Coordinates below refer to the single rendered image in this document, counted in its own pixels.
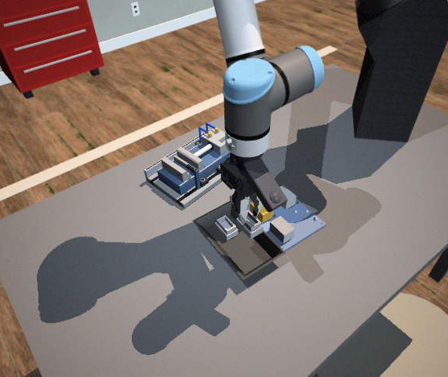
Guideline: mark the yellow rectangular block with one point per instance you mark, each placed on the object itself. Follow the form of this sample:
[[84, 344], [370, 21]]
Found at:
[[263, 215]]

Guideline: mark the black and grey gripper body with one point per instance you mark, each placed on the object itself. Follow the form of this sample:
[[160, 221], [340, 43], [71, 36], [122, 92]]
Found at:
[[233, 177]]

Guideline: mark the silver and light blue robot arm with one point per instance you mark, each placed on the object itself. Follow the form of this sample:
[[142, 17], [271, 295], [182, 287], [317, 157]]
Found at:
[[254, 88]]

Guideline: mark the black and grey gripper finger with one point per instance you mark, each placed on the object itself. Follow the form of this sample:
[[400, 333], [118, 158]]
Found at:
[[257, 204], [240, 203]]

